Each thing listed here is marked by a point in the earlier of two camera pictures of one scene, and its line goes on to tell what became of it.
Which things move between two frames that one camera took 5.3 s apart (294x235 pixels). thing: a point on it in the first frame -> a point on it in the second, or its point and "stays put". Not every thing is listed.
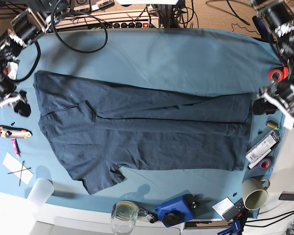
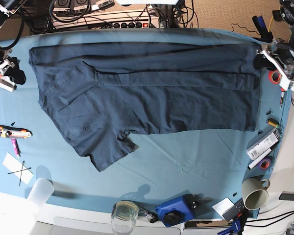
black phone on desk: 289,197 stays put
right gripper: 285,96 -> 284,59
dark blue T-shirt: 104,126 -> 97,92
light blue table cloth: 24,160 stays put
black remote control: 235,211 stays put
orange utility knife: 8,131 stays put
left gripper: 23,107 -> 13,71
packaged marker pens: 262,146 stays put
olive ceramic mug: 254,194 stays put
